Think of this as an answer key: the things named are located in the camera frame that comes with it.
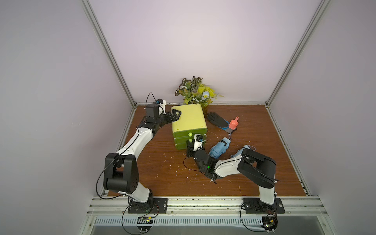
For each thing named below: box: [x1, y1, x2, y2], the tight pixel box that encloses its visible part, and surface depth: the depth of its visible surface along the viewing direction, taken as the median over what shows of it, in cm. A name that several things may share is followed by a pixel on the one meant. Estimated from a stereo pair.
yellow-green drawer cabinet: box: [170, 103, 208, 134], surface depth 87 cm
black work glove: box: [206, 111, 237, 135], surface depth 110 cm
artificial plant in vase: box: [174, 75, 225, 119], surface depth 100 cm
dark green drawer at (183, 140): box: [173, 137, 195, 144], surface depth 87 cm
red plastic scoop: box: [228, 116, 240, 130], surface depth 108 cm
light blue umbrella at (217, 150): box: [208, 133, 232, 160], surface depth 92 cm
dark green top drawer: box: [172, 127, 208, 139], surface depth 81 cm
